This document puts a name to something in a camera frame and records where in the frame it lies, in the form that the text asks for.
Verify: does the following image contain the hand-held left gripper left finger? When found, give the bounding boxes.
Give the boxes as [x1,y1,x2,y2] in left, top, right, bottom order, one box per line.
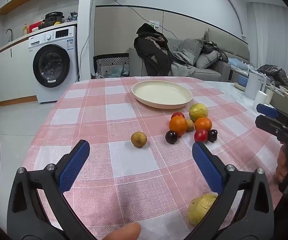
[7,140,94,240]

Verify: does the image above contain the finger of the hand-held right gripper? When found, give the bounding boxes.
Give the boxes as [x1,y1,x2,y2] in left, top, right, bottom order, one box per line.
[256,103,288,122]
[255,115,285,141]

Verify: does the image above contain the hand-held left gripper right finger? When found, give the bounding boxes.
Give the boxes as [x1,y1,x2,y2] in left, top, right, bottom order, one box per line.
[186,142,275,240]

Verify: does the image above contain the dark purple plum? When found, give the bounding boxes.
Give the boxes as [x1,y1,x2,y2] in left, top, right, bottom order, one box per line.
[165,130,179,144]
[207,129,218,142]

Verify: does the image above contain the orange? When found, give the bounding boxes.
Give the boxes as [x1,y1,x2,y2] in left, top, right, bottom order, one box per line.
[169,117,188,136]
[194,117,212,132]

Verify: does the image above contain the brown kiwi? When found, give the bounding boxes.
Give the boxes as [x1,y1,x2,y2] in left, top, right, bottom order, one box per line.
[131,131,147,148]

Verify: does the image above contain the cream round plate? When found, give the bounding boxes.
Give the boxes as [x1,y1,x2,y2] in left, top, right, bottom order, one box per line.
[131,80,193,109]

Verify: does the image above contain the person's right hand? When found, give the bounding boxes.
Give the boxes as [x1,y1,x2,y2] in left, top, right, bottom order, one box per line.
[275,144,288,183]

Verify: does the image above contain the person's left hand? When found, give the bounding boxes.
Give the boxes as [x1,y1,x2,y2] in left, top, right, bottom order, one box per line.
[101,222,142,240]

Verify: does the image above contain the white cup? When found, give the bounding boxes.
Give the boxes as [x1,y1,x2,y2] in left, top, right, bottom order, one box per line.
[254,90,268,107]

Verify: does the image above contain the cream cup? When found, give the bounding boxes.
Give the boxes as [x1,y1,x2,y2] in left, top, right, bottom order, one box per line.
[265,89,275,105]

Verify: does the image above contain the white appliance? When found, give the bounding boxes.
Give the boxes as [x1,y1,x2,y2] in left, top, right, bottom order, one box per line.
[244,70,267,100]

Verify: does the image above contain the white marble table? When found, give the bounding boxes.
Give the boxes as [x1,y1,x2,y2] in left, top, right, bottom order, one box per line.
[201,80,260,113]

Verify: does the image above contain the dark puffer jacket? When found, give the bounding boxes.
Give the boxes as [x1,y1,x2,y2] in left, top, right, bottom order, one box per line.
[257,64,288,87]

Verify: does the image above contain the light blue cloth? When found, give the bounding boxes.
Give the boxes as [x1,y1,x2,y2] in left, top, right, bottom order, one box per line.
[228,58,248,70]

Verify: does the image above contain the pink checkered tablecloth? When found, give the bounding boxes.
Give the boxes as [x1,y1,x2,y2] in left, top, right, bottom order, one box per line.
[21,76,282,240]

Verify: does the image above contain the grey sofa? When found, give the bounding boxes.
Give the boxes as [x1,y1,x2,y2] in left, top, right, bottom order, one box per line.
[129,31,250,82]

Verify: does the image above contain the white curtain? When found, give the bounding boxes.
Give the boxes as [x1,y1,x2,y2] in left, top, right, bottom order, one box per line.
[247,1,288,73]

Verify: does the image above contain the small grey pillow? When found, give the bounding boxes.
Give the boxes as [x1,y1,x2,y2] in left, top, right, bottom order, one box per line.
[194,52,222,69]

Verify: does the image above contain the dark clothes pile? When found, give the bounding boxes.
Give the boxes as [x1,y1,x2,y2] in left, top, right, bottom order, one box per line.
[201,40,228,62]

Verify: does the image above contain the grey blanket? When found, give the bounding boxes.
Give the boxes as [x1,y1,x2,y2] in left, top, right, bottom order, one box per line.
[170,51,197,77]

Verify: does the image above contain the large grey pillow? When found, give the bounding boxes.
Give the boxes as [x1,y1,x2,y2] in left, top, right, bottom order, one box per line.
[178,38,204,65]

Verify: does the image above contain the white washing machine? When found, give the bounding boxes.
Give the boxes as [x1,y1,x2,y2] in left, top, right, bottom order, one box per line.
[28,26,79,104]

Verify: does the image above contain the light blue bags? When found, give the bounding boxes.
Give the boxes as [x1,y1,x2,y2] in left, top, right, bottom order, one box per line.
[104,64,129,77]

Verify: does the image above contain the white counter cabinet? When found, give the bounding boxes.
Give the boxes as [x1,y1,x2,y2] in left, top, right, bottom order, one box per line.
[0,32,38,107]

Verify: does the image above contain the patterned basket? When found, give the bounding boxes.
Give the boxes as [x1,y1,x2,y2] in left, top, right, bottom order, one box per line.
[93,53,130,79]

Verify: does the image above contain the black jacket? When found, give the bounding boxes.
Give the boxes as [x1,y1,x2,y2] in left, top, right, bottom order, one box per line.
[134,23,174,76]

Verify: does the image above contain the red box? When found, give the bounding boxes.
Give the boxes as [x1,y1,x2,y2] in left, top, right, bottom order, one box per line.
[29,21,45,32]

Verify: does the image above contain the black cooker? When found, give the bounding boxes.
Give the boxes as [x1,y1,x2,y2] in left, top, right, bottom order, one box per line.
[44,11,65,27]

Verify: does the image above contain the hanging grey cable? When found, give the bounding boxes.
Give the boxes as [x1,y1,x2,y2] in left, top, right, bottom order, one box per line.
[77,0,96,80]

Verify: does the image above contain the long wall cable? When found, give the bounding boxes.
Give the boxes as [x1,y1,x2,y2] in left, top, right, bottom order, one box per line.
[93,0,174,34]

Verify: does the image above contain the white wall cabinet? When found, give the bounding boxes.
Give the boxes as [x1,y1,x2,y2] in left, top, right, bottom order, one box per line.
[0,0,37,15]

